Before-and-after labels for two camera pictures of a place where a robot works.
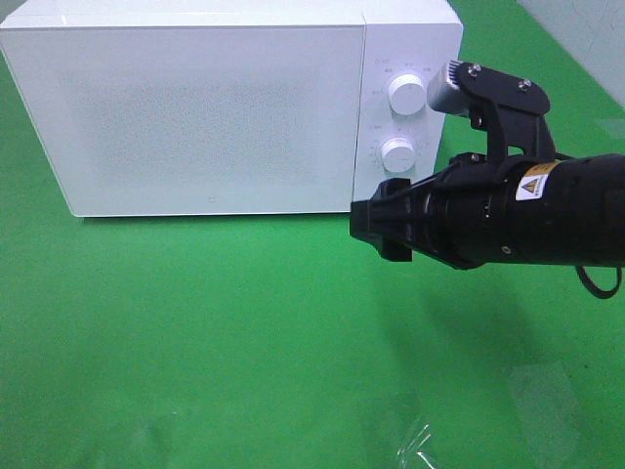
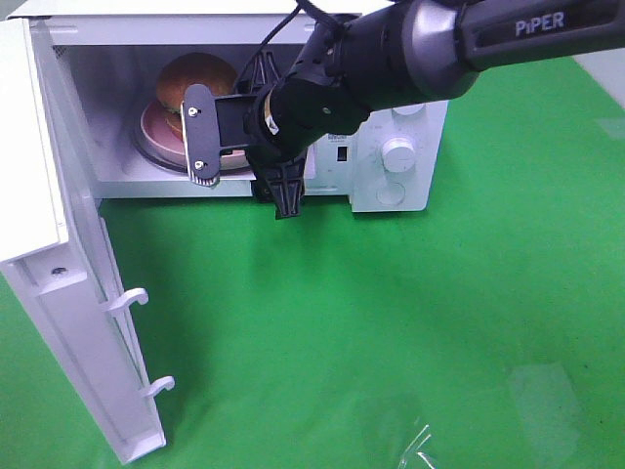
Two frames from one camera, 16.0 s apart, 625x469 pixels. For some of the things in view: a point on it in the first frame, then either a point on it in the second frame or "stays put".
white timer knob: (398, 155) stays put
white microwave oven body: (229, 107) stays put
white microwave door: (196, 120) to (54, 249)
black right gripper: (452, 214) to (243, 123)
